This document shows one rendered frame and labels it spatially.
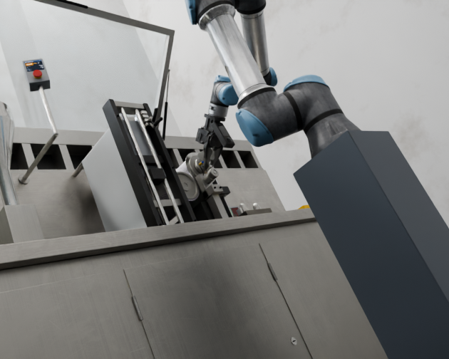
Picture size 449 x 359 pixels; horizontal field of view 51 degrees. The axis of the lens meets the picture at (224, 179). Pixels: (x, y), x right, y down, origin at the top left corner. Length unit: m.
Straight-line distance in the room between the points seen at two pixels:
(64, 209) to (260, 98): 0.93
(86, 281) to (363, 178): 0.66
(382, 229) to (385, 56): 2.76
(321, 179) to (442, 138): 2.42
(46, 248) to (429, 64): 3.06
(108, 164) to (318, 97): 0.82
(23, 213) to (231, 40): 0.77
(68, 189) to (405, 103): 2.54
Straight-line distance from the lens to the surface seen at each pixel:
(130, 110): 1.69
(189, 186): 1.80
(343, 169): 1.18
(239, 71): 1.33
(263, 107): 1.27
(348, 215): 1.18
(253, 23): 1.56
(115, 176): 1.73
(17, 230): 1.46
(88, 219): 1.91
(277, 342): 1.35
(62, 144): 2.06
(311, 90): 1.31
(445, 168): 3.57
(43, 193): 1.89
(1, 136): 1.61
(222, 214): 1.76
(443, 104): 3.58
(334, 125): 1.26
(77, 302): 1.05
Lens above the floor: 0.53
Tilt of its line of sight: 20 degrees up
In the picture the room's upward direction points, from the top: 25 degrees counter-clockwise
